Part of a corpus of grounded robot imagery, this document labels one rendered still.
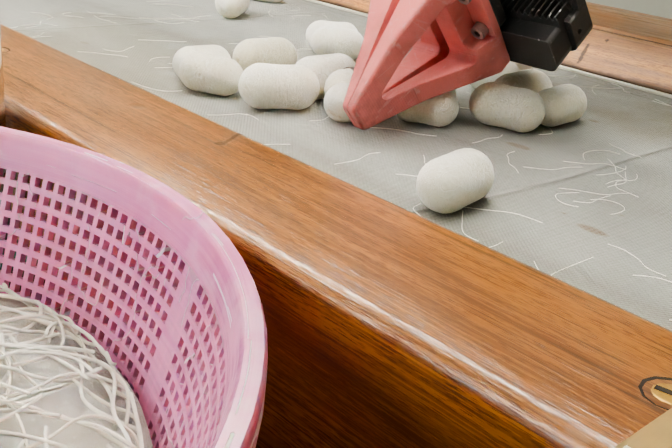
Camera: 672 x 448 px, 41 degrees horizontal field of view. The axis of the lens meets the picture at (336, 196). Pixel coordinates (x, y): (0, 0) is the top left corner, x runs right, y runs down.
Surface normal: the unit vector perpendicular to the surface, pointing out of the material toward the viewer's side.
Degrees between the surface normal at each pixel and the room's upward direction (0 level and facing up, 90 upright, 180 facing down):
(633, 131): 0
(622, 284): 0
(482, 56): 103
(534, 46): 130
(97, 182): 75
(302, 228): 0
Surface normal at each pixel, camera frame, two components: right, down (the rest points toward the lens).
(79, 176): -0.51, 0.01
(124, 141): 0.08, -0.93
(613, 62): -0.47, -0.52
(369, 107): 0.57, 0.43
